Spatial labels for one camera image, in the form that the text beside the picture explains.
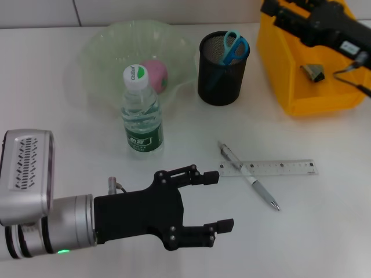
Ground silver white ballpoint pen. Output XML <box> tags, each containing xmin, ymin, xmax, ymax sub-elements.
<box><xmin>217</xmin><ymin>141</ymin><xmax>281</xmax><ymax>211</ymax></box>

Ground clear plastic ruler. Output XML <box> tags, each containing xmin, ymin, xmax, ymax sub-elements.
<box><xmin>219</xmin><ymin>159</ymin><xmax>319</xmax><ymax>177</ymax></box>

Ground green plastic wrapper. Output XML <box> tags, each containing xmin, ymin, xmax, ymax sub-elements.
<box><xmin>300</xmin><ymin>63</ymin><xmax>326</xmax><ymax>84</ymax></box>

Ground green glass fruit plate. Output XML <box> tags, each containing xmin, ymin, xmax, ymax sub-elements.
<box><xmin>78</xmin><ymin>19</ymin><xmax>198</xmax><ymax>116</ymax></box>

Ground blue handled scissors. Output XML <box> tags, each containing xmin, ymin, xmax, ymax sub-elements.
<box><xmin>206</xmin><ymin>30</ymin><xmax>249</xmax><ymax>90</ymax></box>

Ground yellow plastic bin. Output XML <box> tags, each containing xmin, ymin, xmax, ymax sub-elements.
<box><xmin>256</xmin><ymin>0</ymin><xmax>368</xmax><ymax>116</ymax></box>

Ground gripper connector cable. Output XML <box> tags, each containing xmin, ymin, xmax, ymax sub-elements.
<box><xmin>332</xmin><ymin>52</ymin><xmax>371</xmax><ymax>99</ymax></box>
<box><xmin>107</xmin><ymin>176</ymin><xmax>128</xmax><ymax>196</ymax></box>

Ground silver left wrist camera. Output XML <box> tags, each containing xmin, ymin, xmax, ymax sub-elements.
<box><xmin>0</xmin><ymin>129</ymin><xmax>56</xmax><ymax>226</ymax></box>

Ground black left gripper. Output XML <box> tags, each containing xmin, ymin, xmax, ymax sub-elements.
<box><xmin>93</xmin><ymin>164</ymin><xmax>235</xmax><ymax>251</ymax></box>

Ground pink peach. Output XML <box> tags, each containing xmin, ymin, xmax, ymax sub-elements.
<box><xmin>141</xmin><ymin>60</ymin><xmax>169</xmax><ymax>93</ymax></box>

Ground black mesh pen holder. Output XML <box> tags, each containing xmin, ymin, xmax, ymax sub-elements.
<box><xmin>198</xmin><ymin>31</ymin><xmax>251</xmax><ymax>107</ymax></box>

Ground clear water bottle green label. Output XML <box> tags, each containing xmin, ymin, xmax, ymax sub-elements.
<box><xmin>121</xmin><ymin>64</ymin><xmax>165</xmax><ymax>159</ymax></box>

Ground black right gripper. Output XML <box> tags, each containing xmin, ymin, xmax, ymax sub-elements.
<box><xmin>260</xmin><ymin>0</ymin><xmax>371</xmax><ymax>70</ymax></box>

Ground left gripper connector cable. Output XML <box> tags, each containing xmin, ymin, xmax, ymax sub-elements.
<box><xmin>107</xmin><ymin>176</ymin><xmax>128</xmax><ymax>196</ymax></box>

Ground right gripper connector cable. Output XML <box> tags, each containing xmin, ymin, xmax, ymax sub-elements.
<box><xmin>332</xmin><ymin>52</ymin><xmax>371</xmax><ymax>99</ymax></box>

